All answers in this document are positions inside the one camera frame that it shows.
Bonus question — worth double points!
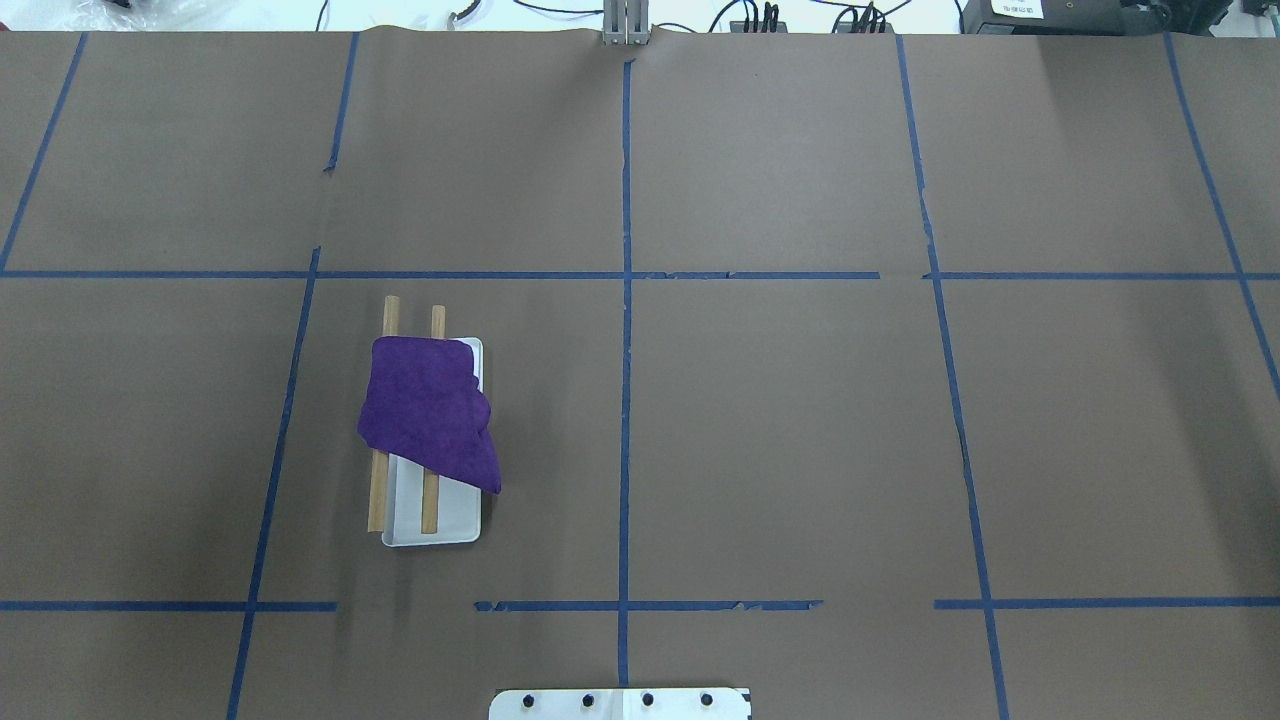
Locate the purple towel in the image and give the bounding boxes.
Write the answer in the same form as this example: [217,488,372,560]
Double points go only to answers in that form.
[357,336,502,495]

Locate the white towel rack with wooden bars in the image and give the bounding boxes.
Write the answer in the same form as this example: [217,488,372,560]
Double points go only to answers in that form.
[367,296,484,547]

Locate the white mounting plate with bolts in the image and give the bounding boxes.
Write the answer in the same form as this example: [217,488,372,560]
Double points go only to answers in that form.
[488,687,753,719]

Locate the black box device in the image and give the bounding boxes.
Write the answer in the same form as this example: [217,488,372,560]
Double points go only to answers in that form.
[961,1,1233,37]

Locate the blue tape grid lines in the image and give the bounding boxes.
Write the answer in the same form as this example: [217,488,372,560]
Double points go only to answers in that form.
[3,27,1277,719]

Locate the grey aluminium frame post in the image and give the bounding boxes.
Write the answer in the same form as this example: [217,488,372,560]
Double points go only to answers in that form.
[602,0,652,46]

